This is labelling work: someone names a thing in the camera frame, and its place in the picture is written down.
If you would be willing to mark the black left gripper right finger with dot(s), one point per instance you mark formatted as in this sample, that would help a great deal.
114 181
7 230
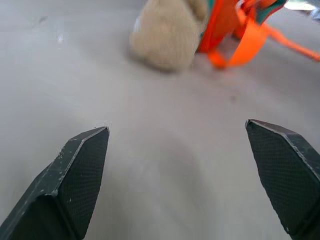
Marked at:
287 180

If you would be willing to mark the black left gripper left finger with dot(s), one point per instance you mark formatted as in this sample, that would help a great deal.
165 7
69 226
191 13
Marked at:
62 190

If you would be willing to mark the orange and teal backpack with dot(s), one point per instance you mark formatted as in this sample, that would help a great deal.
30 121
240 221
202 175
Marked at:
232 32

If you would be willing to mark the beige plush teddy bear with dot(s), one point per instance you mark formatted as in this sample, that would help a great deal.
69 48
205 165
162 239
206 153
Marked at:
166 33

